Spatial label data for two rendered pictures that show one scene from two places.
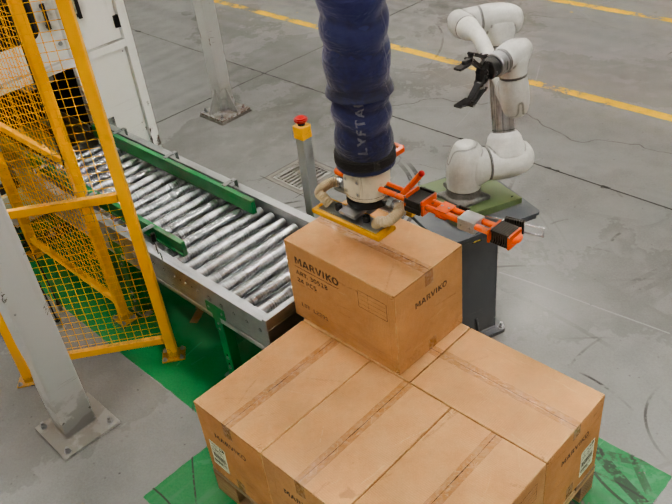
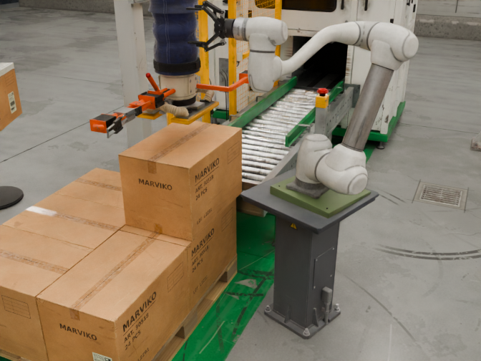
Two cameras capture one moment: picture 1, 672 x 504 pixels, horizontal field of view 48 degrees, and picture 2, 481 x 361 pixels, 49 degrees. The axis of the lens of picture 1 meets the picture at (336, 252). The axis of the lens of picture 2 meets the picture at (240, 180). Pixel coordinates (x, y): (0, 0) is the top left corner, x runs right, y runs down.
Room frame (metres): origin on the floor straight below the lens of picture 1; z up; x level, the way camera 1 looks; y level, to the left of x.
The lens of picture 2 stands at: (1.63, -2.62, 1.94)
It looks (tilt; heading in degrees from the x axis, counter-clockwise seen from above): 25 degrees down; 65
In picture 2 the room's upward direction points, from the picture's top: straight up
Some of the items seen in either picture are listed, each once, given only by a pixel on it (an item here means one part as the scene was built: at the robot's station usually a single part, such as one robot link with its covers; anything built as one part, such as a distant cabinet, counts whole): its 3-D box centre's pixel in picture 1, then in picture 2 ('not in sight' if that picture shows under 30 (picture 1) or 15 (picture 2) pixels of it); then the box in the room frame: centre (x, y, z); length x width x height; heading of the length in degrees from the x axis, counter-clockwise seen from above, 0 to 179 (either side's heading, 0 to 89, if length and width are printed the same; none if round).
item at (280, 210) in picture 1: (219, 189); (316, 135); (3.77, 0.62, 0.50); 2.31 x 0.05 x 0.19; 42
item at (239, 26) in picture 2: (497, 63); (242, 29); (2.54, -0.66, 1.58); 0.09 x 0.06 x 0.09; 43
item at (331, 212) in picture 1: (352, 215); (162, 104); (2.37, -0.08, 1.13); 0.34 x 0.10 x 0.05; 42
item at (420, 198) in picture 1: (420, 200); (151, 99); (2.24, -0.32, 1.24); 0.10 x 0.08 x 0.06; 132
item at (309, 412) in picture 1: (395, 432); (107, 258); (1.98, -0.14, 0.34); 1.20 x 1.00 x 0.40; 42
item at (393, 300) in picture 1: (374, 281); (185, 175); (2.45, -0.14, 0.74); 0.60 x 0.40 x 0.40; 41
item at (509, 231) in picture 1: (504, 235); (104, 123); (1.98, -0.55, 1.24); 0.08 x 0.07 x 0.05; 42
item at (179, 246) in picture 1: (92, 201); (262, 102); (3.64, 1.30, 0.60); 1.60 x 0.10 x 0.09; 42
